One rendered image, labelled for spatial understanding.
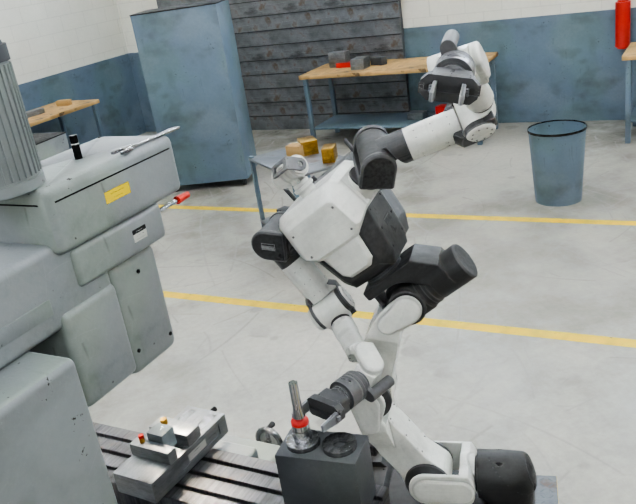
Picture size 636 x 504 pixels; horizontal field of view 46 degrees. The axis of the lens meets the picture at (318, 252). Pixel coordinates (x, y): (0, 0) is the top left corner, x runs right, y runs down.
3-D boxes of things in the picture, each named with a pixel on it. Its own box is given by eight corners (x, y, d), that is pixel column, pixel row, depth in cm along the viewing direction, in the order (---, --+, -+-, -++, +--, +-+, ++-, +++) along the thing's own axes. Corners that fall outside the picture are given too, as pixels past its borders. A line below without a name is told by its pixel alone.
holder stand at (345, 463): (301, 482, 210) (290, 422, 203) (376, 491, 202) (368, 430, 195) (285, 512, 200) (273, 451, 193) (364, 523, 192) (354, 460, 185)
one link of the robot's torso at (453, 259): (480, 265, 218) (441, 220, 215) (478, 284, 206) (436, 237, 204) (406, 314, 230) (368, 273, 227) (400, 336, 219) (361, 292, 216)
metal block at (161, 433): (162, 438, 226) (157, 422, 224) (177, 442, 223) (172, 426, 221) (150, 449, 222) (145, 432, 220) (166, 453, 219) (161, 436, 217)
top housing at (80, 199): (114, 187, 220) (100, 133, 214) (185, 189, 208) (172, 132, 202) (-16, 252, 183) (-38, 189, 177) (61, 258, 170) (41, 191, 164)
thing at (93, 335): (73, 358, 209) (47, 274, 199) (140, 370, 198) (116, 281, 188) (20, 396, 194) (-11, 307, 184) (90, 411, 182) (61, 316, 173)
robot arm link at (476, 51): (441, 73, 167) (457, 97, 179) (481, 60, 163) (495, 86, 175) (437, 48, 169) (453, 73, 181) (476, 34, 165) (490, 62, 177)
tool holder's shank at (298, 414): (297, 414, 195) (291, 378, 191) (307, 417, 194) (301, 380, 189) (290, 421, 193) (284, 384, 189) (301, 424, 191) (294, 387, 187)
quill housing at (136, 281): (126, 335, 224) (99, 236, 212) (181, 343, 215) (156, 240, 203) (81, 369, 209) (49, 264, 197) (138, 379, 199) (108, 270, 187)
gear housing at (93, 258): (102, 231, 216) (93, 199, 212) (169, 235, 205) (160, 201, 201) (11, 282, 189) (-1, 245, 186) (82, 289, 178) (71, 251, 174)
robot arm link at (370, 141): (408, 141, 208) (362, 160, 210) (397, 116, 202) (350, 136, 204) (416, 166, 199) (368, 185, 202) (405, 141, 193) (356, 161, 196)
